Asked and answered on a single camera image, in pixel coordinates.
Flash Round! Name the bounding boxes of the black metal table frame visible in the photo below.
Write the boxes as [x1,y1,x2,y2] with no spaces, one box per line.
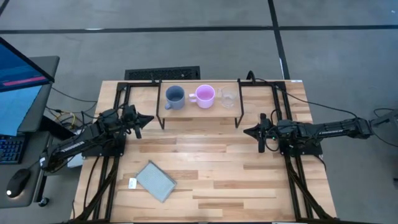
[71,79,340,224]

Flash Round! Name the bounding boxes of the black floor vent grate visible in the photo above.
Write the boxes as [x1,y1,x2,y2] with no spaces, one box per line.
[124,65,201,81]

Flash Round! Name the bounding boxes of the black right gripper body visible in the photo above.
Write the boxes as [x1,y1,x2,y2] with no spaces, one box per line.
[260,113,281,141]

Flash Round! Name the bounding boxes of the small white box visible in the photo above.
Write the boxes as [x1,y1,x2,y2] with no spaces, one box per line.
[67,154,84,169]

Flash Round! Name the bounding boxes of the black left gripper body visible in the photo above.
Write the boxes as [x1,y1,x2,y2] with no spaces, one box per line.
[120,105,139,131]

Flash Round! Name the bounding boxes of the pink mug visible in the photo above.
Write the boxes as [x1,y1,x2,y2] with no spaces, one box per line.
[188,84,216,110]

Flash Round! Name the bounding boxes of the yellow cable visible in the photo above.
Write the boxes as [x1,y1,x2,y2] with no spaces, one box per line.
[55,111,77,130]

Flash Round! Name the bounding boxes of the black cable across table frame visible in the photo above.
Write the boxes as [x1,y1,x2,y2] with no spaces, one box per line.
[273,85,358,119]

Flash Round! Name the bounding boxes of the black looped gripper cable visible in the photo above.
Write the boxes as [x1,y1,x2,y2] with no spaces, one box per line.
[266,108,281,153]

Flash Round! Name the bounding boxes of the black backlit keyboard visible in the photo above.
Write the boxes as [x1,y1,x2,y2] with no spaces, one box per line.
[0,135,25,165]

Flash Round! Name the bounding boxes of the blue-grey mug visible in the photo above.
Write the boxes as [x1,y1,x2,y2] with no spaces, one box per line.
[164,85,187,111]

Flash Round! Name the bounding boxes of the grey computer desk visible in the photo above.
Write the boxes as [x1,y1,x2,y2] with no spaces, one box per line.
[0,55,60,208]

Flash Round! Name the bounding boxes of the black floor cable bundle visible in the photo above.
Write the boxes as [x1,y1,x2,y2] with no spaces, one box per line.
[369,108,398,149]

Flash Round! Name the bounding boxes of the grey mesh tray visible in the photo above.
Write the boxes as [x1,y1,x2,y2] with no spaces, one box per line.
[135,160,177,203]

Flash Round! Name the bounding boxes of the black computer mouse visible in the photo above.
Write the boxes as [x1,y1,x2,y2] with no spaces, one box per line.
[6,169,31,198]

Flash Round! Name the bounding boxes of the clear glass cup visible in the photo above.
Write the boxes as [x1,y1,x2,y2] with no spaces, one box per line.
[217,86,239,109]

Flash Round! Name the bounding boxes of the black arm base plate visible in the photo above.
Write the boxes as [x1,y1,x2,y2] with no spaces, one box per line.
[278,130,323,157]
[82,133,127,157]

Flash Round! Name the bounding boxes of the long black floor cable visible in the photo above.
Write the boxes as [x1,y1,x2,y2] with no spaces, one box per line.
[51,86,99,104]

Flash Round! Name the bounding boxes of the computer monitor with blue screen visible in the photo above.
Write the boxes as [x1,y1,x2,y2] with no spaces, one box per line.
[0,36,56,137]

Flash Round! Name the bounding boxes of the wooden shelf with black legs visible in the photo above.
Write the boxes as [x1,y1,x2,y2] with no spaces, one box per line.
[156,79,245,130]

